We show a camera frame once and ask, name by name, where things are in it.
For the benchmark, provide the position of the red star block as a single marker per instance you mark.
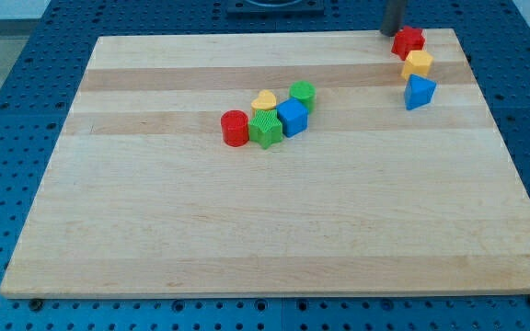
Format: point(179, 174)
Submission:
point(406, 40)

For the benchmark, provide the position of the green star block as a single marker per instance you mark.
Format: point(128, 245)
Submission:
point(265, 128)

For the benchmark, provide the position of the yellow hexagon block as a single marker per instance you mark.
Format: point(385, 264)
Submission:
point(418, 62)

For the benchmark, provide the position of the red cylinder block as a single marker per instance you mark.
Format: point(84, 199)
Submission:
point(234, 125)

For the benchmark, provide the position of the blue cube block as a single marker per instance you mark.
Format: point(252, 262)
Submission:
point(293, 115)

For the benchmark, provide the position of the yellow heart block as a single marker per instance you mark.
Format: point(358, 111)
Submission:
point(265, 100)

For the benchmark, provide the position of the green cylinder block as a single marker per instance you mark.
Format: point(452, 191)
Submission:
point(305, 93)

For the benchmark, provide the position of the light wooden board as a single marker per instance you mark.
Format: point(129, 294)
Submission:
point(143, 199)

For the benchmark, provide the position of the blue triangle block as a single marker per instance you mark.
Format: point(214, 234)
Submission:
point(418, 92)

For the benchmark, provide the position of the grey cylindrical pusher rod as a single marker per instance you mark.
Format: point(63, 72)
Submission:
point(393, 17)

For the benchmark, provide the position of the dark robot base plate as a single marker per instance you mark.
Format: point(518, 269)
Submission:
point(273, 7)

